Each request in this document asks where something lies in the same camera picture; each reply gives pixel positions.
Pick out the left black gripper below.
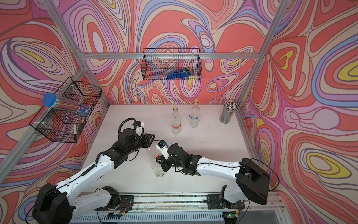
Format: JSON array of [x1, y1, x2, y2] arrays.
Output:
[[126, 134, 156, 156]]

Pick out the clear bottle with black cap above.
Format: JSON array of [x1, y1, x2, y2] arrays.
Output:
[[147, 147, 165, 177]]

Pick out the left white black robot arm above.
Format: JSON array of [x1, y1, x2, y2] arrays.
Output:
[[31, 128, 155, 224]]

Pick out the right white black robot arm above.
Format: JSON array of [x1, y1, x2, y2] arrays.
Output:
[[155, 140, 270, 205]]

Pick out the clear bottle red label cork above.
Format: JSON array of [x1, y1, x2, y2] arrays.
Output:
[[171, 106, 181, 135]]

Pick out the clear bottle blue label cork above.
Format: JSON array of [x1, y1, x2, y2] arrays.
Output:
[[189, 99, 200, 128]]

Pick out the black marker in basket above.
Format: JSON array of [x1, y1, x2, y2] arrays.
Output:
[[73, 125, 77, 141]]

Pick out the metal cup with pencils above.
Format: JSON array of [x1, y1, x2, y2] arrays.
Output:
[[220, 100, 237, 124]]

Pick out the blue tool in basket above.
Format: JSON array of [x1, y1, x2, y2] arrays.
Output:
[[167, 69, 191, 79]]

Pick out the clear tube with blue cap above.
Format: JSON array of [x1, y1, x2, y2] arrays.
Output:
[[43, 92, 90, 116]]

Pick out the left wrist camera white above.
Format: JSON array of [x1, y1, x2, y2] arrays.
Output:
[[135, 121, 145, 138]]

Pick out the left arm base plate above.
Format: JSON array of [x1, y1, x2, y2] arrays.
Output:
[[95, 195, 134, 212]]

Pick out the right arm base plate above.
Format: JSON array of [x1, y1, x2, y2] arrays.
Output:
[[203, 194, 246, 211]]

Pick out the black wire basket left wall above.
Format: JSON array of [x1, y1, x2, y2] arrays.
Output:
[[29, 78, 102, 143]]

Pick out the black wire basket wall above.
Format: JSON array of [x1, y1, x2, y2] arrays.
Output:
[[141, 47, 202, 81], [29, 78, 102, 143]]

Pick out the black wire basket back wall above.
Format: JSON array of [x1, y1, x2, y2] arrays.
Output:
[[141, 47, 202, 81]]

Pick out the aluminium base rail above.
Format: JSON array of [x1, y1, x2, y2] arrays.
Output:
[[64, 192, 283, 213]]

